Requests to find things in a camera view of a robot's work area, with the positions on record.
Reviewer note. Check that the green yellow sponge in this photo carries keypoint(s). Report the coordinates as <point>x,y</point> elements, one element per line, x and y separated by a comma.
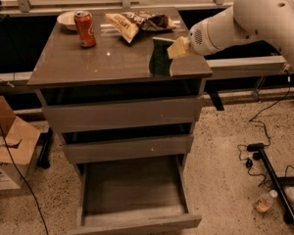
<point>160,63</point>

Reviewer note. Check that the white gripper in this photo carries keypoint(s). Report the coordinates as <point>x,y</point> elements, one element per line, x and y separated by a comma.
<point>203,39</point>

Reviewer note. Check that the orange soda can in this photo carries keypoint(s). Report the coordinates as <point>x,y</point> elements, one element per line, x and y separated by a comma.
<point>84,25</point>

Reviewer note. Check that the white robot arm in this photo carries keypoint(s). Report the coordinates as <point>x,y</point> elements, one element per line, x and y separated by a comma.
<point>246,21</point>

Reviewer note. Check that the grey drawer cabinet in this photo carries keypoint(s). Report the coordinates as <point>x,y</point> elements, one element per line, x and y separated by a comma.
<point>111,71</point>

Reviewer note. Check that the chip bag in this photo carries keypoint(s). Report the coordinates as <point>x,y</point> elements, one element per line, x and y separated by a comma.
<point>128,24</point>

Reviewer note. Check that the white bowl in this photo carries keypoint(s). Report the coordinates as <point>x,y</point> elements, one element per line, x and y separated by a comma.
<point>67,20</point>

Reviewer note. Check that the cardboard box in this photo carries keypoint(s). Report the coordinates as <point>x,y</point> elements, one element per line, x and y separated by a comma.
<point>18,140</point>

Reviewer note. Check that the black metal stand leg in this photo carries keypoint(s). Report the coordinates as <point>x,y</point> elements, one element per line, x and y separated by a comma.
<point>288,210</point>

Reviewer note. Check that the grey middle drawer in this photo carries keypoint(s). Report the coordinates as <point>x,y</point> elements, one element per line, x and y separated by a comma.
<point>128,149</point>

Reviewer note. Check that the grey open bottom drawer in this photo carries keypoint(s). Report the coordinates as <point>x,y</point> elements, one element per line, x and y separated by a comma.
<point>134,197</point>

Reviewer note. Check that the clear plastic bottle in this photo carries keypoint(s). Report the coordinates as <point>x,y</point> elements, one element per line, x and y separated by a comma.
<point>265,201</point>

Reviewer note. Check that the grey top drawer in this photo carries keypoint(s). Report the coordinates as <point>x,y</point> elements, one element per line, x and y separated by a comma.
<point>122,114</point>

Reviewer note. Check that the black table leg left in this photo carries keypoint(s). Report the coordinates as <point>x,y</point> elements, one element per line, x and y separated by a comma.
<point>44,144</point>

